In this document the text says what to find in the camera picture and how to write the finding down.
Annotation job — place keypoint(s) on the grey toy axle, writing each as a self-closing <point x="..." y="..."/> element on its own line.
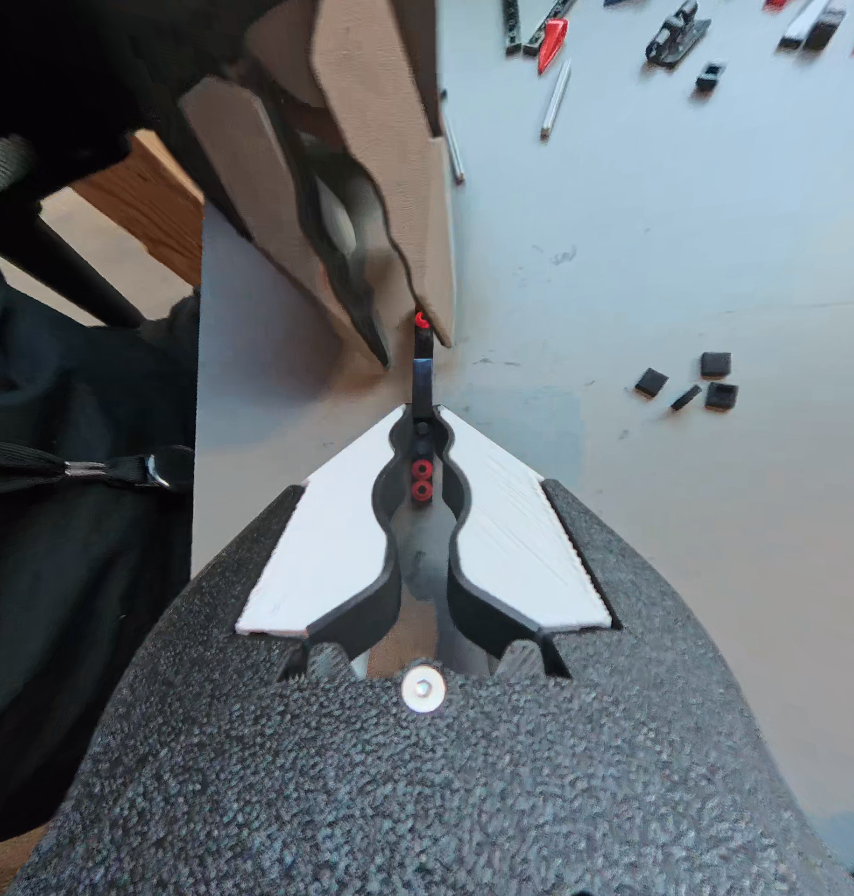
<point x="555" y="98"/>
<point x="455" y="150"/>

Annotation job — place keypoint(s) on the short black toy beam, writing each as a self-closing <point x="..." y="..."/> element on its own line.
<point x="512" y="28"/>

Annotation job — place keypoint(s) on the small black hollow toy piece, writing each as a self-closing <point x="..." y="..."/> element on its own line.
<point x="709" y="77"/>

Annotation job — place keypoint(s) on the red pointed toy piece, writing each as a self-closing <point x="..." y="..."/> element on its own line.
<point x="551" y="45"/>

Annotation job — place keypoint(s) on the grey desk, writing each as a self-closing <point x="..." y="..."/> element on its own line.
<point x="679" y="280"/>

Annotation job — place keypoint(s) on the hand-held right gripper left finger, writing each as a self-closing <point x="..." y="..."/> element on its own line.
<point x="315" y="560"/>

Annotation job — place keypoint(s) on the long black toy beam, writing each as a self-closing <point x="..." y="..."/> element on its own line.
<point x="549" y="17"/>

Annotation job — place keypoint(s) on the black toy beam red pins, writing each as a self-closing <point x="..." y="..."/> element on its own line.
<point x="424" y="378"/>

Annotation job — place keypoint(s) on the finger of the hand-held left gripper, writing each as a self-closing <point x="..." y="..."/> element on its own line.
<point x="251" y="168"/>
<point x="399" y="140"/>

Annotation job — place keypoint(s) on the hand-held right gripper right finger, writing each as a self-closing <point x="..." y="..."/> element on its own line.
<point x="525" y="560"/>

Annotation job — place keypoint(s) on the small black toy tile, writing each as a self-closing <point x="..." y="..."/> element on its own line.
<point x="651" y="383"/>
<point x="686" y="397"/>
<point x="715" y="365"/>
<point x="722" y="396"/>

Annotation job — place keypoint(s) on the black toy clip part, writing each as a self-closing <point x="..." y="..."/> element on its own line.
<point x="679" y="35"/>

